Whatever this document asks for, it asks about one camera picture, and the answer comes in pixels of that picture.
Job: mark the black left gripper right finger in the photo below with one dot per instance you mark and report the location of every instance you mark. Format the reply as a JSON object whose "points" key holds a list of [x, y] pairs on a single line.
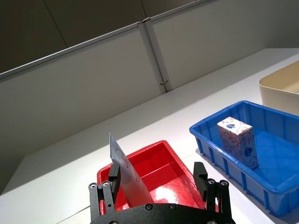
{"points": [[201, 179]]}

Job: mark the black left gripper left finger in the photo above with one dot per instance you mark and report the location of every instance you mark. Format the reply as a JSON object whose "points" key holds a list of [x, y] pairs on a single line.
{"points": [[115, 184]]}

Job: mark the white carton with red print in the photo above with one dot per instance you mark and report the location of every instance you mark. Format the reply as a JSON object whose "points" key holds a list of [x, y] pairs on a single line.
{"points": [[130, 177]]}

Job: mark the red plastic bin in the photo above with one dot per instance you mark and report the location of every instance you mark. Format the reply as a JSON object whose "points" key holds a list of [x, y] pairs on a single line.
{"points": [[163, 168]]}

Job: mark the white carton with red-blue pattern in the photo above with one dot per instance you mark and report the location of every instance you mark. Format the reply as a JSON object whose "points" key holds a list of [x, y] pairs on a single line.
{"points": [[240, 144]]}

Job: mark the blue plastic bin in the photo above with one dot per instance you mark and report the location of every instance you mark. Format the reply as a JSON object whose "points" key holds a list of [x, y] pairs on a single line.
{"points": [[268, 161]]}

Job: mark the cream plastic bin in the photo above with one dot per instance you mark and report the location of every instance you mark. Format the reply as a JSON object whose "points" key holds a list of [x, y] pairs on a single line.
{"points": [[278, 93]]}

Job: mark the grey metal partition post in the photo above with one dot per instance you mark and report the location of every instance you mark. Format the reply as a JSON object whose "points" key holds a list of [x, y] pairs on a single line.
{"points": [[156, 56]]}

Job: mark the grey metal partition rail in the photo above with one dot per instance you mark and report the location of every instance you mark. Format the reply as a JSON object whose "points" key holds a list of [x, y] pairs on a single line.
{"points": [[70, 49]]}

